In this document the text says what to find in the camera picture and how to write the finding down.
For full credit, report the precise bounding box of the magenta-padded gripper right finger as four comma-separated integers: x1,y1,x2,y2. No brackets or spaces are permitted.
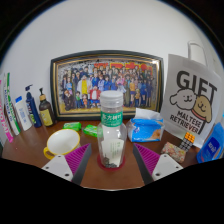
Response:
132,143,184,186

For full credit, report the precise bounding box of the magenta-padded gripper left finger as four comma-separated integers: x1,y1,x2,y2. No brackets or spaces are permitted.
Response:
40,143,92,186

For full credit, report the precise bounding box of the clear green-labelled drink bottle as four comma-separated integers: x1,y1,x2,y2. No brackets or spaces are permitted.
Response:
96,90,128,169

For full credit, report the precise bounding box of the white yellow-rimmed enamel mug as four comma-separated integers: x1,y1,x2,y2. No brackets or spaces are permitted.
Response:
43,128,82,161

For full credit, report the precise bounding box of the patterned snack packet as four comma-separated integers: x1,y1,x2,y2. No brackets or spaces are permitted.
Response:
160,141,188,164

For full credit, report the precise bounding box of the blue tissue pack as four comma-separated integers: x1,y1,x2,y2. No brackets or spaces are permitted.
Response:
125,107,166,144

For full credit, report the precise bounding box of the colourful puzzle cube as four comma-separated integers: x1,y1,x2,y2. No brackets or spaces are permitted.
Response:
178,131,196,152

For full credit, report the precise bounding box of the dark brown pump bottle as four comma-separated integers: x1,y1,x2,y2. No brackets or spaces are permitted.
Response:
38,87,56,128

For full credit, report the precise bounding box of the dark blue pump bottle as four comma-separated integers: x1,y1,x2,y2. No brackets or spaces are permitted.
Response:
24,84,43,129

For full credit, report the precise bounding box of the white lotion bottle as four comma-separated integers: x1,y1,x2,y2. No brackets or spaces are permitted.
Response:
14,95,34,132

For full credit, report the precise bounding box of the white paper gift bag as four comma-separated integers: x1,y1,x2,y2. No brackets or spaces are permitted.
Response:
159,40,224,149

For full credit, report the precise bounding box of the framed group picture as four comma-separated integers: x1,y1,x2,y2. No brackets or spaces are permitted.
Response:
49,49,165,122

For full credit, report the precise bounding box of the tall pink box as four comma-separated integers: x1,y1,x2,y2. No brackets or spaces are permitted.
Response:
0,79,15,144

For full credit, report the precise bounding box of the tall green white box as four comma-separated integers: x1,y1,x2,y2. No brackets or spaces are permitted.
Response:
2,72,22,136

